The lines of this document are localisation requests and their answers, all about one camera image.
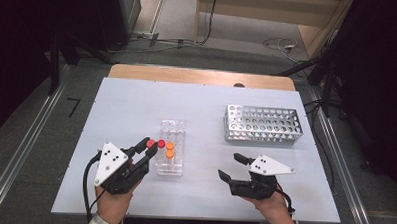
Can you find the black cabinet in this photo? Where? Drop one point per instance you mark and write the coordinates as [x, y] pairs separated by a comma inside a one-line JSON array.
[[109, 19]]

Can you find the white table board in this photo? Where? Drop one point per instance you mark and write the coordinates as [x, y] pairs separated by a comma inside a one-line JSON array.
[[130, 103]]

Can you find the light wooden furniture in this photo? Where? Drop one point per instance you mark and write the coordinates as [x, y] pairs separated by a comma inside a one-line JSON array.
[[263, 9]]

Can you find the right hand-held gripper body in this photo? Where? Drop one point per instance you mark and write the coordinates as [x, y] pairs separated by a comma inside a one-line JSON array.
[[254, 187]]

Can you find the person's left hand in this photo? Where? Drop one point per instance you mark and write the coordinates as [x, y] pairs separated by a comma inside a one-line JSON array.
[[113, 205]]

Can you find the wooden table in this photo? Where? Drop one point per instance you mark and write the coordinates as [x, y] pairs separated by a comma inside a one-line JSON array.
[[194, 75]]

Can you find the clear plastic tube rack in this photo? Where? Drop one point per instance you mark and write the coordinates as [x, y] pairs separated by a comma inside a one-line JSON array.
[[177, 131]]

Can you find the person's right hand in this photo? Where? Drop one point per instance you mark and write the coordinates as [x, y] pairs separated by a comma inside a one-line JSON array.
[[276, 211]]

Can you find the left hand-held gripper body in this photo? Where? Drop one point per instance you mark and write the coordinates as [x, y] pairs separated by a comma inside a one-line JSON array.
[[113, 165]]

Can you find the metal perforated tube rack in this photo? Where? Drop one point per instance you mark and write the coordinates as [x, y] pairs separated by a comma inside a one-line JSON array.
[[262, 124]]

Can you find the aluminium floor rail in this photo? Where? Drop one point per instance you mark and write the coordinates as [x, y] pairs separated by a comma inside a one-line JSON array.
[[22, 146], [347, 190]]

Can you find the black metal stand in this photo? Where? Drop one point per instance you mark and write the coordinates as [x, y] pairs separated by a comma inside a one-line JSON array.
[[326, 76], [54, 67]]

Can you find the red-capped test tube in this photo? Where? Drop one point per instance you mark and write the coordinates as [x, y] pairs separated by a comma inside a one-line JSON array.
[[161, 143], [150, 143]]

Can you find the orange-capped test tube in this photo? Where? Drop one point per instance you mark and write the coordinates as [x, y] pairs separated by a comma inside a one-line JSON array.
[[169, 154], [169, 145]]

